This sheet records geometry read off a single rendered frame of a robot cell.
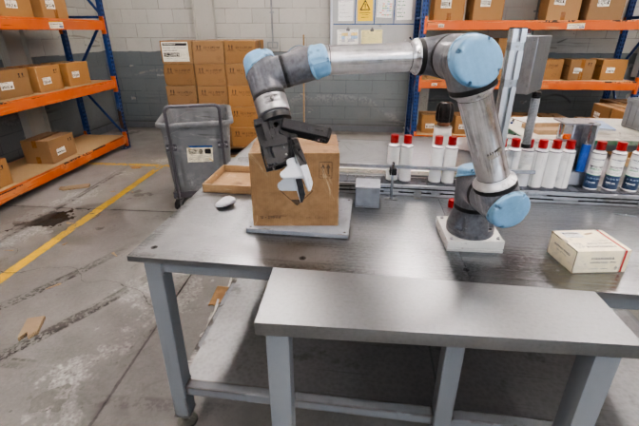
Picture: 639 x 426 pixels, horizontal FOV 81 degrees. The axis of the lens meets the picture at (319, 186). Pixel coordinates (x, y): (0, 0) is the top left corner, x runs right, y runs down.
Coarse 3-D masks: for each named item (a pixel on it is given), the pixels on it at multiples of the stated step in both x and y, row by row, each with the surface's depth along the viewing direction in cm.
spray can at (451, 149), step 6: (450, 138) 155; (456, 138) 155; (450, 144) 156; (450, 150) 156; (456, 150) 156; (444, 156) 159; (450, 156) 157; (456, 156) 158; (444, 162) 159; (450, 162) 158; (444, 174) 161; (450, 174) 160; (444, 180) 161; (450, 180) 161
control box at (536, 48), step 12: (528, 36) 125; (540, 36) 123; (528, 48) 126; (540, 48) 127; (528, 60) 127; (540, 60) 130; (528, 72) 128; (540, 72) 135; (516, 84) 131; (528, 84) 128; (540, 84) 139
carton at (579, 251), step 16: (560, 240) 115; (576, 240) 114; (592, 240) 114; (608, 240) 114; (560, 256) 115; (576, 256) 108; (592, 256) 108; (608, 256) 109; (624, 256) 109; (576, 272) 110; (592, 272) 111; (608, 272) 111
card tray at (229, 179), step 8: (224, 168) 189; (232, 168) 189; (240, 168) 188; (248, 168) 188; (216, 176) 179; (224, 176) 184; (232, 176) 184; (240, 176) 184; (248, 176) 184; (208, 184) 165; (216, 184) 164; (224, 184) 164; (232, 184) 173; (240, 184) 173; (248, 184) 173; (216, 192) 166; (224, 192) 165; (232, 192) 165; (240, 192) 164; (248, 192) 164
